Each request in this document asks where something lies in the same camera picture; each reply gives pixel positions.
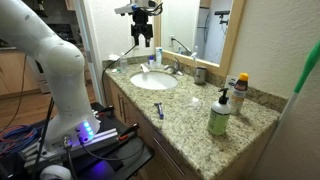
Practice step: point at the folded paper packet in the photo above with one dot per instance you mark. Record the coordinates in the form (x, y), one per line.
(114, 57)

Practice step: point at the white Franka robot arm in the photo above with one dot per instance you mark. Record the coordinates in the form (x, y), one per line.
(60, 66)

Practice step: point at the green soap pump bottle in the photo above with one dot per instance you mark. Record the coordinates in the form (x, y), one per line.
(219, 116)

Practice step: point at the white toothbrush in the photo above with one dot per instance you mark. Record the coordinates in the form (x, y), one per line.
(195, 55)

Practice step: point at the light grey wrist camera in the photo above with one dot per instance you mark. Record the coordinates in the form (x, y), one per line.
(125, 9)

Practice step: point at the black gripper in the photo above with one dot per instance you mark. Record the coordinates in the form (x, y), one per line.
(141, 26)

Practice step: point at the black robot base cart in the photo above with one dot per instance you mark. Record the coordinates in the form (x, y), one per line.
(110, 166)

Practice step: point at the white door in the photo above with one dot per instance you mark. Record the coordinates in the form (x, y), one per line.
(88, 33)

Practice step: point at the white oval sink basin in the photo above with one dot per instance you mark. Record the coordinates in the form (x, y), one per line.
(153, 81)

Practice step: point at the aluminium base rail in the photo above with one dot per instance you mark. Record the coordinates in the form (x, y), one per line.
(100, 137)

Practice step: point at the blue razor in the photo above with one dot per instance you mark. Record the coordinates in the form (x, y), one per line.
(160, 110)

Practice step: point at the grey metal cup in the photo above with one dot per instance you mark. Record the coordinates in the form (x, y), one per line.
(200, 75)

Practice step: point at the white green contact lens case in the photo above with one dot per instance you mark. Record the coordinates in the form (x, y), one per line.
(115, 70)

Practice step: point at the light wood vanity cabinet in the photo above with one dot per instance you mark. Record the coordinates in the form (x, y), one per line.
(146, 133)

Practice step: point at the wooden kitchen cabinet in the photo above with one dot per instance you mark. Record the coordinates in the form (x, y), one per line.
(13, 73)

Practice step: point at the wood framed mirror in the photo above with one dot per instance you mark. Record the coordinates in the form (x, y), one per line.
(230, 36)

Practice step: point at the small bottle with blue cap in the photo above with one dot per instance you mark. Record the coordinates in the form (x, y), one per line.
(151, 62)

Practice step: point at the orange cap sunscreen spray can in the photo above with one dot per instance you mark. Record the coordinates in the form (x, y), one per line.
(238, 96)

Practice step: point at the black orange clamp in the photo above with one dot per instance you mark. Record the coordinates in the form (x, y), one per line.
(129, 131)
(105, 110)

